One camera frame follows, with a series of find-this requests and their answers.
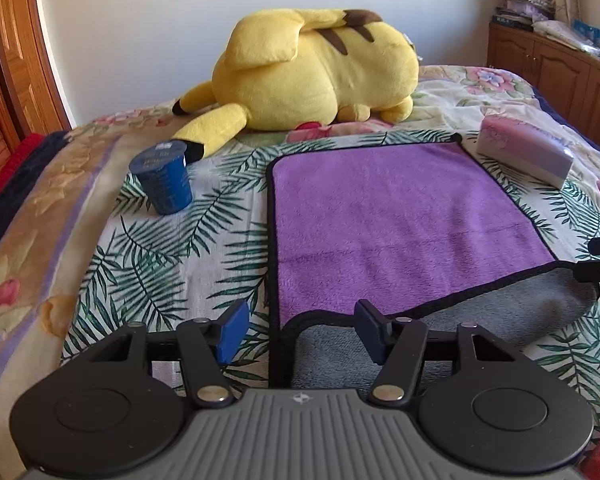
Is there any purple and grey towel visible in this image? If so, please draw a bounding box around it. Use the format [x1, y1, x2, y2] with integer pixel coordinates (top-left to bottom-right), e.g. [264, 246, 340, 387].
[267, 139, 600, 388]

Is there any wooden side cabinet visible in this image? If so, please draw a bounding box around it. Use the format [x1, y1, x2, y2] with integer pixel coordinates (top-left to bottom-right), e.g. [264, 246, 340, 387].
[487, 23, 600, 146]

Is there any floral bed blanket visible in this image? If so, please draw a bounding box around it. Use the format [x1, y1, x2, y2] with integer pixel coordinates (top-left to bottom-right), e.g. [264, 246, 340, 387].
[0, 65, 600, 479]

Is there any blue paper cup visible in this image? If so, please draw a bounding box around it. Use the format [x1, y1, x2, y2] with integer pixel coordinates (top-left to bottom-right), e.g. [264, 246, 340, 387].
[129, 140, 193, 216]

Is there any stack of folded linens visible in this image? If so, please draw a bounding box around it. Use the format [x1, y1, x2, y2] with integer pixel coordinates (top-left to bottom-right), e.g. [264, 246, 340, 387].
[492, 0, 556, 32]

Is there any red blanket at bedside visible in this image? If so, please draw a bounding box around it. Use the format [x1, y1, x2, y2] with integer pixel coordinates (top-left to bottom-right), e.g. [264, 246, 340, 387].
[0, 133, 45, 193]

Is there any wooden wardrobe door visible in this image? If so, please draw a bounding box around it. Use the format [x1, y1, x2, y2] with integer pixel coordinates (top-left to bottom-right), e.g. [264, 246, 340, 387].
[0, 0, 70, 171]

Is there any yellow Pikachu plush toy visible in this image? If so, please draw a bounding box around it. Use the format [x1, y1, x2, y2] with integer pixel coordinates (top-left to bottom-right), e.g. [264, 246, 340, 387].
[172, 9, 419, 164]

